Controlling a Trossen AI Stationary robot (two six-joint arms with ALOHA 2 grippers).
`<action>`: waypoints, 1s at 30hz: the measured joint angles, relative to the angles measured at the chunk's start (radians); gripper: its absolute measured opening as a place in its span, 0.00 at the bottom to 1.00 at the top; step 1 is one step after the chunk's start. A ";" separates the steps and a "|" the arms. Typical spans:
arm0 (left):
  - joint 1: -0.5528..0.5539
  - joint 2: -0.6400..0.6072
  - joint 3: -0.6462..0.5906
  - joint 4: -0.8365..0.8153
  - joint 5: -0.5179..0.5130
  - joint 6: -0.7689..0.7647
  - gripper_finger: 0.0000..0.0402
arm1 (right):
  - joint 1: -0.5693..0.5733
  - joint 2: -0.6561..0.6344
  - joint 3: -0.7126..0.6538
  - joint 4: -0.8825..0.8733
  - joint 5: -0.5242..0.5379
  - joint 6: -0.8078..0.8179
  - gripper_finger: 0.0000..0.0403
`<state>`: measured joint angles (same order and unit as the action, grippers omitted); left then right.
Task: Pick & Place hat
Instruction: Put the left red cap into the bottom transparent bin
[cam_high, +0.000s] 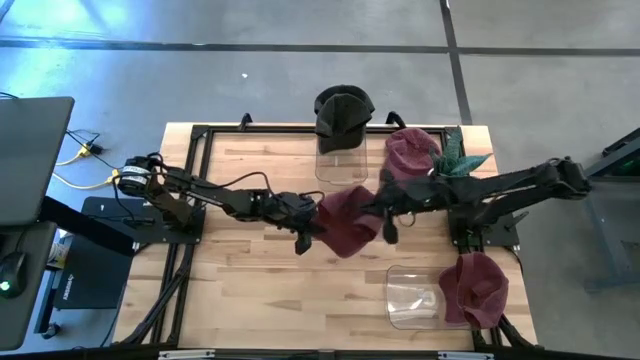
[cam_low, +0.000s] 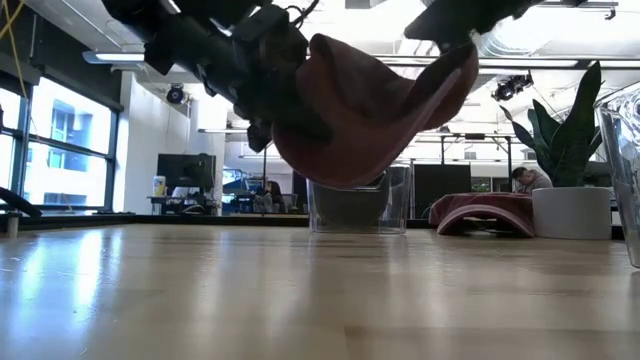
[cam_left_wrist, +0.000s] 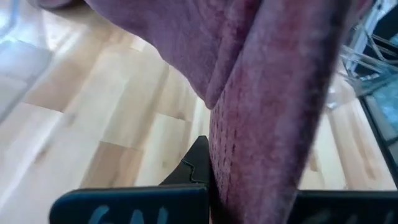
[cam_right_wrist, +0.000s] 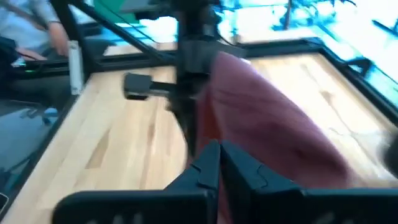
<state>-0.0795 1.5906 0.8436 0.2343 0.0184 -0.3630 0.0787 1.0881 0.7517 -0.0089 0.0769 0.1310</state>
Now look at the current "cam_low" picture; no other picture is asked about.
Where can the large glass window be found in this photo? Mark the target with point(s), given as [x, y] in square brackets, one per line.
[75, 125]

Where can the snake plant in white pot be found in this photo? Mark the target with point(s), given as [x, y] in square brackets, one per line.
[570, 215]

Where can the person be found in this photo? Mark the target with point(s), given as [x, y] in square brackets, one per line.
[274, 195]
[530, 180]

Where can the black display panel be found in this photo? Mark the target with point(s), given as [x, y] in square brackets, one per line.
[442, 190]

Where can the clear plastic bin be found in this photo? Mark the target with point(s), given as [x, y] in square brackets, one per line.
[404, 210]
[625, 150]

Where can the round black ceiling speaker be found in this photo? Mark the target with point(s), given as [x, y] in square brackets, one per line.
[175, 94]

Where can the ceiling light strip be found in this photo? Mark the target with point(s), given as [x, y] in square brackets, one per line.
[120, 57]

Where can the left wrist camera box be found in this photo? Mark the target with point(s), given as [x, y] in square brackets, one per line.
[260, 22]

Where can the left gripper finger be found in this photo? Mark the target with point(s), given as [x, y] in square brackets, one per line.
[305, 125]

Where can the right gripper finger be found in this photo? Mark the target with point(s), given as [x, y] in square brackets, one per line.
[445, 70]

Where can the maroon baseball cap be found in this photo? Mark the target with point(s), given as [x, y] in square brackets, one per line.
[360, 125]
[480, 202]

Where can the black computer monitor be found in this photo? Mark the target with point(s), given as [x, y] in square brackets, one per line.
[185, 170]

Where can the black ceiling spotlight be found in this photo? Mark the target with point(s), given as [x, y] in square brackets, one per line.
[510, 87]

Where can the white wipes tub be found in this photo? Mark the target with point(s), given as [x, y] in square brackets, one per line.
[159, 186]

